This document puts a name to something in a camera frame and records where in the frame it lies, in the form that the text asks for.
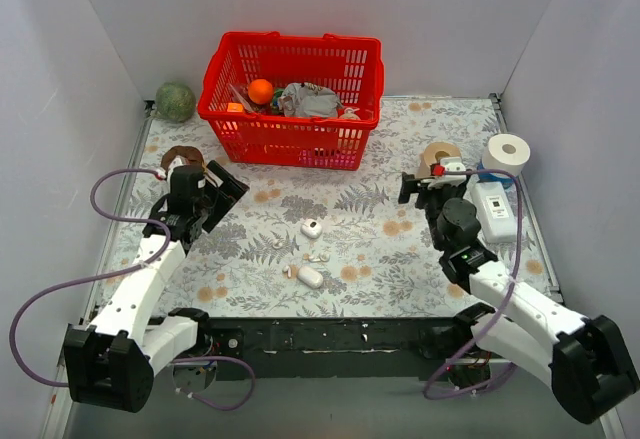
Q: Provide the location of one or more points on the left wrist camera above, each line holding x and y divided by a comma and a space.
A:
186, 184

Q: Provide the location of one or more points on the red plastic shopping basket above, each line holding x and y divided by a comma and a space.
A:
350, 66

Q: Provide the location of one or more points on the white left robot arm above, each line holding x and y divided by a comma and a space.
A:
112, 362

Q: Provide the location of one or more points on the white toilet paper roll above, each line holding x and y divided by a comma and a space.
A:
506, 152

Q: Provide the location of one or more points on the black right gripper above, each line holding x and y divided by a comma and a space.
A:
420, 191

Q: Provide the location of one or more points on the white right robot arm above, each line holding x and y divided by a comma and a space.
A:
583, 361

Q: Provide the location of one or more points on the white rectangular box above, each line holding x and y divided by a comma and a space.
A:
494, 213

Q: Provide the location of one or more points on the crumpled silver foil bag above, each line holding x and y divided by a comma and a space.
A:
307, 100

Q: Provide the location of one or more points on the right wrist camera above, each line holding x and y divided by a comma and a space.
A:
450, 169

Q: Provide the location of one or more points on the small orange cube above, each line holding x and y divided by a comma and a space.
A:
235, 108

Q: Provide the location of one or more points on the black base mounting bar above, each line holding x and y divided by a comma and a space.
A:
326, 348

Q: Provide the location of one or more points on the green textured ball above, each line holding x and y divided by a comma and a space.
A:
175, 102

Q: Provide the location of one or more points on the blue tape roll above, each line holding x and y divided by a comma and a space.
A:
506, 181

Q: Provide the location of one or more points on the orange fruit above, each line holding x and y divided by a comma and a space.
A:
260, 91

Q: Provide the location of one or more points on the beige paper roll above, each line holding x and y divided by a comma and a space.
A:
432, 154

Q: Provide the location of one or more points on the floral patterned table mat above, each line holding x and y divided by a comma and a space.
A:
382, 263

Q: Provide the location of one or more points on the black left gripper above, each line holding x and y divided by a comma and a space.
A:
220, 199

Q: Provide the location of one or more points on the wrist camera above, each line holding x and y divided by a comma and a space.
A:
186, 184
450, 169

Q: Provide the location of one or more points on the brown topped paper roll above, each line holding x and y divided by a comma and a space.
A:
190, 154

